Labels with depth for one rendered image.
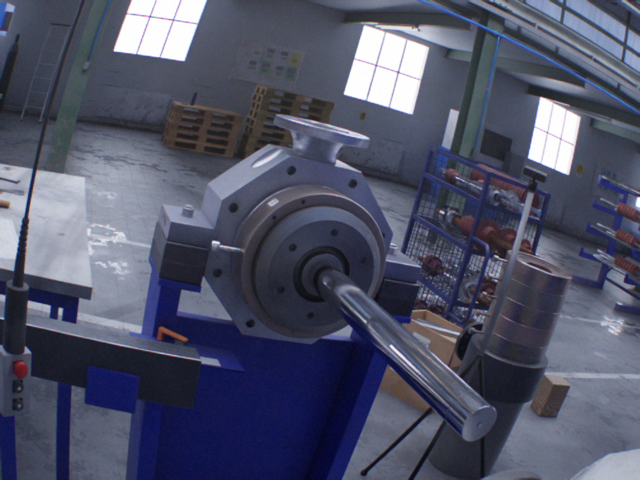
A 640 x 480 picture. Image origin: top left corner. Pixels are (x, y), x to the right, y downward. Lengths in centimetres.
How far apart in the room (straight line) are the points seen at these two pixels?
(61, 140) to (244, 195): 588
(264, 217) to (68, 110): 595
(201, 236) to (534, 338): 172
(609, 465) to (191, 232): 153
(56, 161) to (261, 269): 605
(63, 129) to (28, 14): 621
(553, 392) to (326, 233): 293
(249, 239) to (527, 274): 156
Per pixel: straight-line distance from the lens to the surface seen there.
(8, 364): 109
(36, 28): 1337
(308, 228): 174
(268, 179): 184
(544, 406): 447
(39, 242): 221
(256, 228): 175
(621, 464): 44
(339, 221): 176
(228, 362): 188
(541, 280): 302
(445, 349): 387
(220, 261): 187
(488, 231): 439
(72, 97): 755
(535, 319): 306
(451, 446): 330
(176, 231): 182
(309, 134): 184
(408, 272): 206
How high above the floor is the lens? 152
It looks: 13 degrees down
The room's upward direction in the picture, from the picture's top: 16 degrees clockwise
